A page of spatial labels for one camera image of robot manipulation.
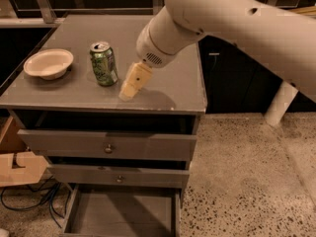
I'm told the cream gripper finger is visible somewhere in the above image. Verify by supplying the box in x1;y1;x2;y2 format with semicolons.
118;81;138;101

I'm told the green soda can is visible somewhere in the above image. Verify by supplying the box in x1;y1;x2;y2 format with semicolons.
90;41;118;87

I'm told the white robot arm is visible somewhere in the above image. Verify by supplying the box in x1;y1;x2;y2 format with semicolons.
119;0;316;101

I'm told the grey top drawer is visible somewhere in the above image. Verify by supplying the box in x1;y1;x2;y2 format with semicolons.
19;112;197;161

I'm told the grey drawer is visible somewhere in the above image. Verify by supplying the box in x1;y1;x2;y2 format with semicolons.
48;164;190;189
19;112;197;161
58;185;180;237

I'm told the grey drawer cabinet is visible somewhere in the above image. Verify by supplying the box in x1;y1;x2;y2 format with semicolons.
0;14;208;237

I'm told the grey middle drawer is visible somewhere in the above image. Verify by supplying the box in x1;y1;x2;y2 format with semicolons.
48;164;190;189

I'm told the grey bottom drawer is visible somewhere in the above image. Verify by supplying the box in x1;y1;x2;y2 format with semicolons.
58;185;180;237

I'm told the white paper bowl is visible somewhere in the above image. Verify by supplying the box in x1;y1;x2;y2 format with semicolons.
23;48;74;80

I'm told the dark low cabinet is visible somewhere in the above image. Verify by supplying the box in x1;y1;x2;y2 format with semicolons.
197;35;316;115

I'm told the light wooden board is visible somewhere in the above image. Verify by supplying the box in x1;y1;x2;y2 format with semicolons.
0;117;47;188

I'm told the white diagonal support pole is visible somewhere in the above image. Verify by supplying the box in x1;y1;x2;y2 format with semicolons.
264;81;298;126

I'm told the blue cable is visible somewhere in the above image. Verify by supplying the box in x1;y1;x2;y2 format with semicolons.
0;176;72;229

